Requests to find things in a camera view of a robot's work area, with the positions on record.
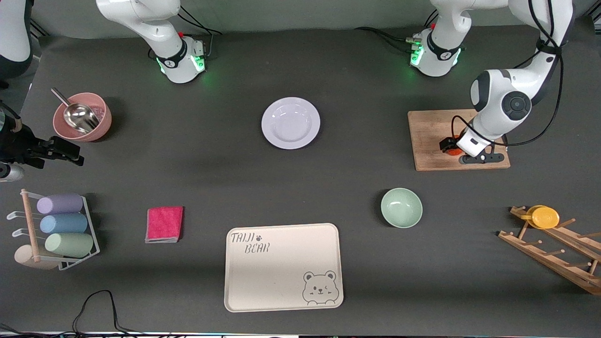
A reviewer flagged white round plate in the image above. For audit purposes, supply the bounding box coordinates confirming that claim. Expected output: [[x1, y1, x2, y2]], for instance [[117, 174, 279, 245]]
[[261, 97, 321, 150]]

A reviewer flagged wooden cutting board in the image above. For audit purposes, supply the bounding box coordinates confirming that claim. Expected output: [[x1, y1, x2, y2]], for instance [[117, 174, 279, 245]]
[[408, 108, 511, 172]]

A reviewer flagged metal scoop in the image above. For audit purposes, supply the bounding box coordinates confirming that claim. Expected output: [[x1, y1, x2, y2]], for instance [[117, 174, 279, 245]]
[[51, 87, 100, 134]]

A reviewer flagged pink bowl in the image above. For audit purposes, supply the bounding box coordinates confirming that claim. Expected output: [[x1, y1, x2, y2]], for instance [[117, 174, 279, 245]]
[[53, 92, 113, 142]]

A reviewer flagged purple cup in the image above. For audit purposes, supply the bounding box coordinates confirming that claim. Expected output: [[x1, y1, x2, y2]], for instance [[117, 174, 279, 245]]
[[37, 194, 84, 215]]

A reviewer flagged blue cup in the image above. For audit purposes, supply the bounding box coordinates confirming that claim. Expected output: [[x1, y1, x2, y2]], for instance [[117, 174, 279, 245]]
[[40, 214, 88, 235]]

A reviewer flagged light green bowl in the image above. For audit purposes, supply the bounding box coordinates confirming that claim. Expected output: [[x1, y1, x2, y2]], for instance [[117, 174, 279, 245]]
[[380, 187, 423, 229]]

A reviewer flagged green cup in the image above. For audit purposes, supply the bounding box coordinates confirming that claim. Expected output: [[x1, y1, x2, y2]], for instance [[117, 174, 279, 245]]
[[45, 232, 94, 258]]

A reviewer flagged beige cup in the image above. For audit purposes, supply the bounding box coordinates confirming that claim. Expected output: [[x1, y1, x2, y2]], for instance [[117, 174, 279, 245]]
[[14, 245, 59, 270]]

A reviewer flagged pink folded cloth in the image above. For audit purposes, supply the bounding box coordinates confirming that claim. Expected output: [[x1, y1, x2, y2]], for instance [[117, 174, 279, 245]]
[[145, 206, 185, 244]]

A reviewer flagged yellow cup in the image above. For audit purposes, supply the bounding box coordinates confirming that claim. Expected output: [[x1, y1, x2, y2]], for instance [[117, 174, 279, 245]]
[[520, 205, 560, 230]]

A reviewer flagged wooden peg dish rack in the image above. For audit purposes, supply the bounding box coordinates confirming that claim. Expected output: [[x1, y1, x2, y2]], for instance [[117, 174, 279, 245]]
[[498, 205, 601, 296]]

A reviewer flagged cream bear print tray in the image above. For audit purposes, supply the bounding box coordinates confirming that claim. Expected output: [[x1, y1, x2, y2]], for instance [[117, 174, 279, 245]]
[[224, 223, 344, 313]]

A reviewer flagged white wire cup rack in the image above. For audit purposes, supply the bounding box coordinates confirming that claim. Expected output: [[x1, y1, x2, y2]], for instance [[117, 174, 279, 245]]
[[7, 189, 100, 271]]

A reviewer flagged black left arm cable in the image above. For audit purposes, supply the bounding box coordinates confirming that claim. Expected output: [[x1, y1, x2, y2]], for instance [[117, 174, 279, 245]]
[[451, 0, 565, 147]]

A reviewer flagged black floor cable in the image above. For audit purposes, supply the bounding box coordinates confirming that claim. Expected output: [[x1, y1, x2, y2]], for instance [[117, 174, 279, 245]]
[[0, 290, 141, 338]]

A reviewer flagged black left base cable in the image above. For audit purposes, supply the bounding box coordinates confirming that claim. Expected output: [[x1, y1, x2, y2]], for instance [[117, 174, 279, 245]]
[[354, 26, 419, 54]]

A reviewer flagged black base cable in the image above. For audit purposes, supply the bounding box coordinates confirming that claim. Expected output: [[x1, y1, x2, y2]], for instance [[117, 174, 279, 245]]
[[177, 5, 223, 59], [354, 26, 419, 54]]

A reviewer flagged black right base cable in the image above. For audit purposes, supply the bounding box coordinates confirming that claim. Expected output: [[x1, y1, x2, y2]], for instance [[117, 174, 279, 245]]
[[177, 5, 223, 59]]

